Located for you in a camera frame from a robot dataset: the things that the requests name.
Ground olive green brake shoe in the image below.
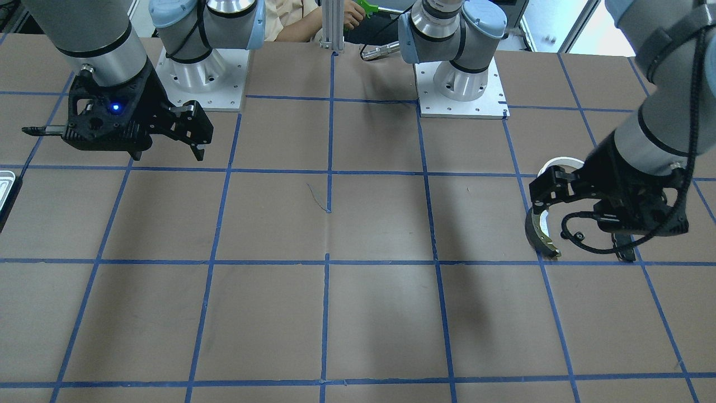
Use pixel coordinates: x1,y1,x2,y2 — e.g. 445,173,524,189
524,207,562,260

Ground white curved plastic clamp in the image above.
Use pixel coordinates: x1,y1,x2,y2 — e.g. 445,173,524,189
537,157,584,181

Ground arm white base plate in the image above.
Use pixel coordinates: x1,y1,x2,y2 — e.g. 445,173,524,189
156,49,251,113
413,57,511,119

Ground aluminium frame post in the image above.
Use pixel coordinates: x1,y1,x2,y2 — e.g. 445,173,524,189
319,0,345,54

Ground person in beige shirt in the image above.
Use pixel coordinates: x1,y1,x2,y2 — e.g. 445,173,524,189
263,0,367,43

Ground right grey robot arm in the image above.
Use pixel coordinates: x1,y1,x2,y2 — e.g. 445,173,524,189
22,1,266,161

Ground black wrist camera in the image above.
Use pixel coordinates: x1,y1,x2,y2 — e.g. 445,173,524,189
593,198,690,237

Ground black flat plastic part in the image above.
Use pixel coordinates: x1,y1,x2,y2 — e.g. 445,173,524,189
611,233,637,263

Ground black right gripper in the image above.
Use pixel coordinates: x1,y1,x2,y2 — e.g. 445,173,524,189
21,61,213,153

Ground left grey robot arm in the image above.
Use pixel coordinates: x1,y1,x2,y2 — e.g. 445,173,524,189
526,1,714,241

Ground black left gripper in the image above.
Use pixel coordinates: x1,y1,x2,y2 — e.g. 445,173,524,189
529,134,686,219

